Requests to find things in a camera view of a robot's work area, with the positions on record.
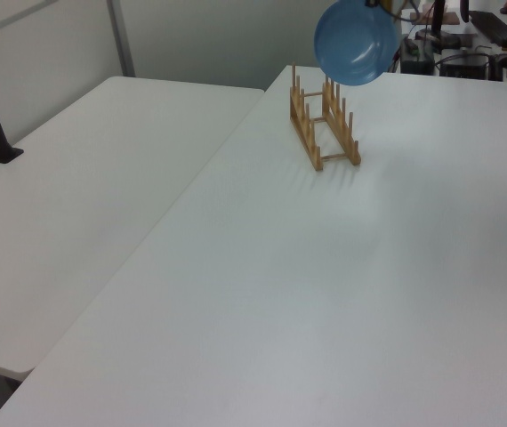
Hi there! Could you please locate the small black clamp bracket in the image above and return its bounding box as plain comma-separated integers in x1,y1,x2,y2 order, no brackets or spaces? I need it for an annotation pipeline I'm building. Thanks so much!
490,52,507,83

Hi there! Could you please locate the black monitor stand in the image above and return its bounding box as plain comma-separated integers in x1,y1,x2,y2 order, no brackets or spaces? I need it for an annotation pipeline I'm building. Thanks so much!
414,0,460,51

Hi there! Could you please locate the grey metal partition frame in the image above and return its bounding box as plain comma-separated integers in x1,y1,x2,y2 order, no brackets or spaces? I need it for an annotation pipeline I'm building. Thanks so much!
0,0,137,78

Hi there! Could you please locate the black box with green part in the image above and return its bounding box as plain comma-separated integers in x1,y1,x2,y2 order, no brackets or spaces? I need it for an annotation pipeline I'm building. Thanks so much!
400,36,436,75

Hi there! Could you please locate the wooden plate rack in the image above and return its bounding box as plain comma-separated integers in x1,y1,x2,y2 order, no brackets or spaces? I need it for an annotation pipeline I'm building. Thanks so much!
288,61,363,173

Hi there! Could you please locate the black computer keyboard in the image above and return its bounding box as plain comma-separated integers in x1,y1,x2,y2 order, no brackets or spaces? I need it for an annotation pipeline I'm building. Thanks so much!
468,10,507,49

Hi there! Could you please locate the brown flat board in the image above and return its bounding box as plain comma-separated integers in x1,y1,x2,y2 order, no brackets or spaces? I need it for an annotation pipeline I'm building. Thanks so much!
408,10,461,26

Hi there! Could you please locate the black electronics box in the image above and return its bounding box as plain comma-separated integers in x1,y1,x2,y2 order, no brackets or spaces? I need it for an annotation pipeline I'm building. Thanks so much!
439,52,491,81

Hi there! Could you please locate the blue round plate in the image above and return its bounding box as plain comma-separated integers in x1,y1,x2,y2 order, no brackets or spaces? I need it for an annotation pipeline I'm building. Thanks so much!
313,0,401,87

